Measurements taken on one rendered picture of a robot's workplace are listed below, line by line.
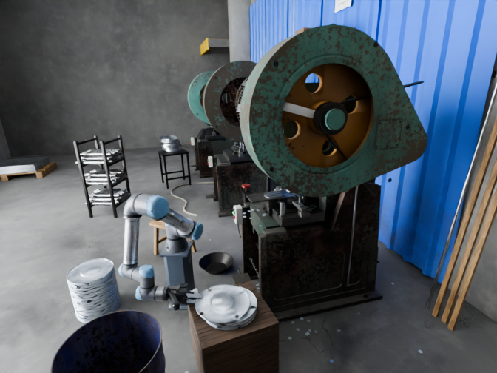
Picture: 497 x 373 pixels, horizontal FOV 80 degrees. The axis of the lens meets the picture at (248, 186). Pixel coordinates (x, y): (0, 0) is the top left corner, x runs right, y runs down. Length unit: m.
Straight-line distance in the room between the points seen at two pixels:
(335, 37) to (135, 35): 7.27
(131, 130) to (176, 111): 1.29
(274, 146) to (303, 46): 0.46
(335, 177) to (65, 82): 7.76
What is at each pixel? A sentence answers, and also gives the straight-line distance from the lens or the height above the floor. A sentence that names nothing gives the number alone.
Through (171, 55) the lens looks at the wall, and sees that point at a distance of 8.44.
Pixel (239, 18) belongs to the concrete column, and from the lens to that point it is 7.08.
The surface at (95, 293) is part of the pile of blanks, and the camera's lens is 2.30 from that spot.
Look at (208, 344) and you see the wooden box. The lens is 1.58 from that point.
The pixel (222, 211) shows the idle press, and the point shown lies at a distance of 3.66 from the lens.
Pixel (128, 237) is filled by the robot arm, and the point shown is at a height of 0.73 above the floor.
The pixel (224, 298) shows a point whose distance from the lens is 1.71.
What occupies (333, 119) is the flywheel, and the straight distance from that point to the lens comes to 1.48.
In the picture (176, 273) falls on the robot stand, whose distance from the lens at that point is 2.15.
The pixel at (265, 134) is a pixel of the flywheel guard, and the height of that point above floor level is 1.27.
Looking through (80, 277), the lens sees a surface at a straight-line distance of 2.34.
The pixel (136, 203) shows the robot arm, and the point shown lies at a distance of 1.65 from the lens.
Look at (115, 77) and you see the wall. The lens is 8.49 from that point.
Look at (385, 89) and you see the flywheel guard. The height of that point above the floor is 1.46.
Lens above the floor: 1.49
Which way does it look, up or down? 19 degrees down
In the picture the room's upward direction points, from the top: 2 degrees counter-clockwise
